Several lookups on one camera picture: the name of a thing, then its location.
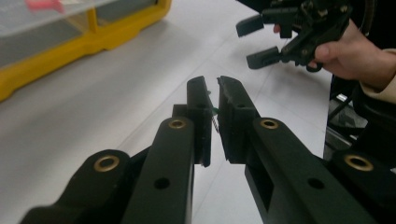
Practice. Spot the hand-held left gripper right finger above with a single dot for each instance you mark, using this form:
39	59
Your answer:
236	124

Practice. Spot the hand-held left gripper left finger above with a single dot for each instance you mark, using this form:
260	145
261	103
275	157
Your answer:
199	118

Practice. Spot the yellow organizer box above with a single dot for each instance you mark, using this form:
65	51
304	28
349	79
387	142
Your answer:
62	46

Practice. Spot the dark stand frame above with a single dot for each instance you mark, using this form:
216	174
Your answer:
373	124

